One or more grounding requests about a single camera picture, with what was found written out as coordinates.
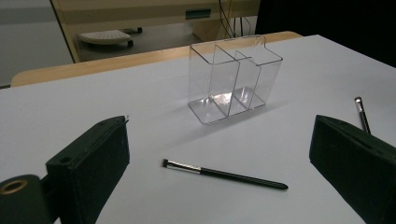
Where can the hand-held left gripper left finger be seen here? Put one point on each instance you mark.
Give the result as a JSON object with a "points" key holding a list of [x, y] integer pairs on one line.
{"points": [[93, 161]]}

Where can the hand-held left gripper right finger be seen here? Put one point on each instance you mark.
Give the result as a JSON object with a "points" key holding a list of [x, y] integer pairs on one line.
{"points": [[358, 165]]}

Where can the black makeup brush silver ferrule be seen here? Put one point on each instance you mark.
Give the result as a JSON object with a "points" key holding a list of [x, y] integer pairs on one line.
{"points": [[363, 117], [236, 176]]}

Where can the clear acrylic organizer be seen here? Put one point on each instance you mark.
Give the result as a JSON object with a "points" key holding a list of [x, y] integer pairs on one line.
{"points": [[218, 109]]}

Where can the white table sheet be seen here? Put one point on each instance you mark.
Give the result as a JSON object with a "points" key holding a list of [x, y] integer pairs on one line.
{"points": [[93, 93]]}

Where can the white wheeled base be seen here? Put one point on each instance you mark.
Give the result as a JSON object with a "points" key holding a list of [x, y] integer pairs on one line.
{"points": [[104, 36]]}

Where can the beige desk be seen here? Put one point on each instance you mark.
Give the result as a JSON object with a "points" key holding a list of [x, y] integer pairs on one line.
{"points": [[124, 18]]}

